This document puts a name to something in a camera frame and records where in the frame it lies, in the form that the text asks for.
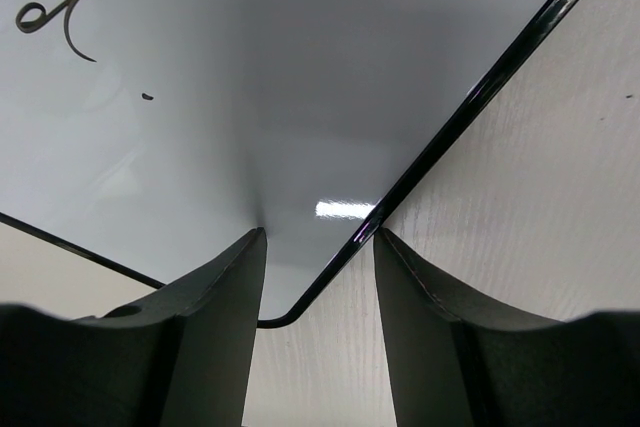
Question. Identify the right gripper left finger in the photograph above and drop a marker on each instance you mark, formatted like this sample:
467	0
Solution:
179	356

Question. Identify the white whiteboard black frame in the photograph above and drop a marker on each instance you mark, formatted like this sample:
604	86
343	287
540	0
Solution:
149	135

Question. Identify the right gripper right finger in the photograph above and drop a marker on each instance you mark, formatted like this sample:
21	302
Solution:
458	357

